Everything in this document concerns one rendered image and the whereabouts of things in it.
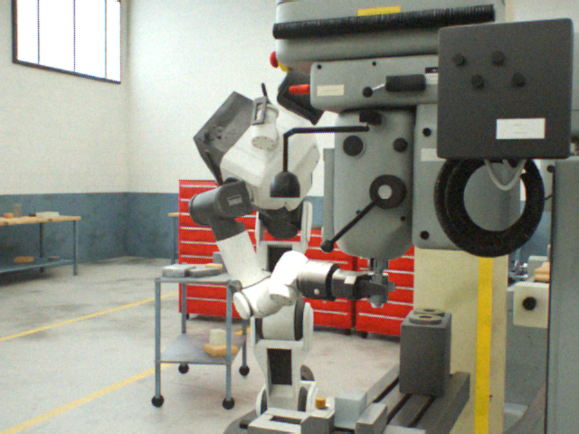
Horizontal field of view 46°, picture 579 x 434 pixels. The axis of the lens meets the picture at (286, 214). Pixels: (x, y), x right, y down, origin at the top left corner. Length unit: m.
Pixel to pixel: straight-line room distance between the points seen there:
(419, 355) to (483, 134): 0.92
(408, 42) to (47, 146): 10.39
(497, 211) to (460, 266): 1.91
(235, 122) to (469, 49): 0.99
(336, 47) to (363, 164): 0.25
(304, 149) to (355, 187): 0.51
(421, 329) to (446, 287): 1.41
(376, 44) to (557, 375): 0.72
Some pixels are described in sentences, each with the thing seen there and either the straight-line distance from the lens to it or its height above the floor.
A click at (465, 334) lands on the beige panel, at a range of 3.32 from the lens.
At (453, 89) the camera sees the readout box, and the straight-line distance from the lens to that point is 1.14.
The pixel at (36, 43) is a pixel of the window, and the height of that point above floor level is 3.50.
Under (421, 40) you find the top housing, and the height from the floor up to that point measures 1.75.
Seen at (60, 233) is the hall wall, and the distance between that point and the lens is 11.80.
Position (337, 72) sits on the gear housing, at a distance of 1.47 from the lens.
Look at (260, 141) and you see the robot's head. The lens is 1.83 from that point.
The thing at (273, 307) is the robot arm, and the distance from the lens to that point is 1.79.
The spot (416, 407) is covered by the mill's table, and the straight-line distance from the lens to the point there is 1.84.
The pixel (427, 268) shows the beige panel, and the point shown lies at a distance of 3.30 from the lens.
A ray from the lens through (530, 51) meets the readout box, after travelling 1.13.
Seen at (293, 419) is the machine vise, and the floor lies 0.97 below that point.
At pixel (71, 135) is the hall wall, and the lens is 12.02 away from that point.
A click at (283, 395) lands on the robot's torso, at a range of 2.40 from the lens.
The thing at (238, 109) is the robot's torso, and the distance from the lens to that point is 2.03.
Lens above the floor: 1.48
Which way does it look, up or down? 3 degrees down
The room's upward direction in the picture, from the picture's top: 1 degrees clockwise
